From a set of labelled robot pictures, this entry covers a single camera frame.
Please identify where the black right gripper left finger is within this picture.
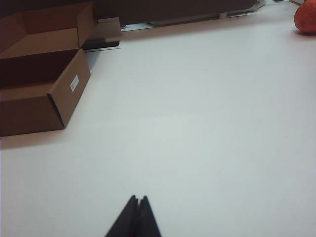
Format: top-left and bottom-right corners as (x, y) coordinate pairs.
(105, 195), (140, 237)

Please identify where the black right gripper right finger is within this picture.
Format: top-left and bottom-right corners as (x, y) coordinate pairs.
(134, 196), (162, 237)

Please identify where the brown cardboard box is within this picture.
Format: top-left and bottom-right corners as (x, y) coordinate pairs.
(0, 1), (96, 138)

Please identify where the grey fabric desk divider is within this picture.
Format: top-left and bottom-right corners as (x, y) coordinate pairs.
(93, 0), (264, 27)

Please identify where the orange round fruit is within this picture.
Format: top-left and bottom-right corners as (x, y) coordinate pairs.
(293, 0), (316, 34)

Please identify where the grey cable tray flap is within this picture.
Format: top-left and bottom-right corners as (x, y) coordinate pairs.
(82, 17), (123, 52)

